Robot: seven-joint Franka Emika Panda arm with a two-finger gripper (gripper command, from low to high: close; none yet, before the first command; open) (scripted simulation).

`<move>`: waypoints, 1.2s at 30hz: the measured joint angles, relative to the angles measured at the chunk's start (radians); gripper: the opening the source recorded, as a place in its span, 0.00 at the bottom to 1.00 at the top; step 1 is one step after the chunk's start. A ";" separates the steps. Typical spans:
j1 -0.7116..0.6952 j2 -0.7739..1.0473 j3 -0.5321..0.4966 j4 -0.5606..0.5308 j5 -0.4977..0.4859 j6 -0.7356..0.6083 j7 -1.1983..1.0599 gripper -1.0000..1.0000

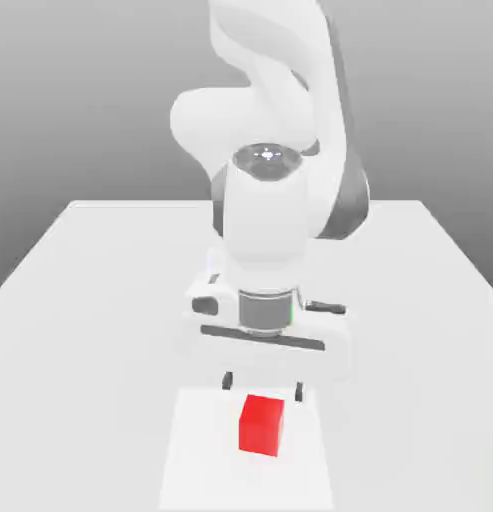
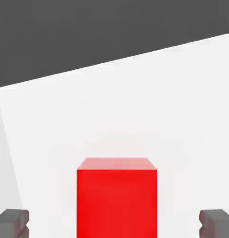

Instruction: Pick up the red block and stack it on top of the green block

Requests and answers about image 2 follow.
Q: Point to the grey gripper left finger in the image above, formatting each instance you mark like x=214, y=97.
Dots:
x=8, y=222

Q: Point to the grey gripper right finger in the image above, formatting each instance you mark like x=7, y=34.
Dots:
x=218, y=222

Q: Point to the small red cube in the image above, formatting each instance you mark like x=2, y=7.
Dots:
x=116, y=200

